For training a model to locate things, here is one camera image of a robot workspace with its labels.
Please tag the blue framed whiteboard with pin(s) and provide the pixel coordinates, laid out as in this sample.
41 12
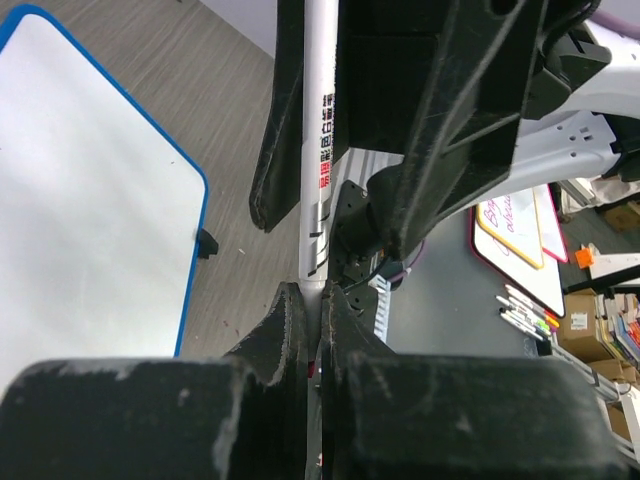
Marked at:
100 208

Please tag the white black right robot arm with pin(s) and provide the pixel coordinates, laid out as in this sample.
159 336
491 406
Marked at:
580 118

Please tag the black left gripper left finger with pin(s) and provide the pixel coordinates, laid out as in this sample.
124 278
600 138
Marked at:
240 416

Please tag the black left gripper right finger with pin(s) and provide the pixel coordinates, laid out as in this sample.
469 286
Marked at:
392 416

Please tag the pink framed whiteboard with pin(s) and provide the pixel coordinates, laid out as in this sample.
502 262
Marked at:
543 285

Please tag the white marker with magenta cap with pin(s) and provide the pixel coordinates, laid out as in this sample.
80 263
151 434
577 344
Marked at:
317 155

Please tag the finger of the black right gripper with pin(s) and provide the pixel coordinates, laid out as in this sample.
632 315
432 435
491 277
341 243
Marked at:
442 84
276 184

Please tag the yellow framed whiteboard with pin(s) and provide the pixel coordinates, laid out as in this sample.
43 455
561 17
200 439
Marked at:
512 220

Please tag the cardboard box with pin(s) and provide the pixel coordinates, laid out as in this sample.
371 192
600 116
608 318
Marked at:
578 329

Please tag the white slotted cable duct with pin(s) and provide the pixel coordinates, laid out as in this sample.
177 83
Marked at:
383 306

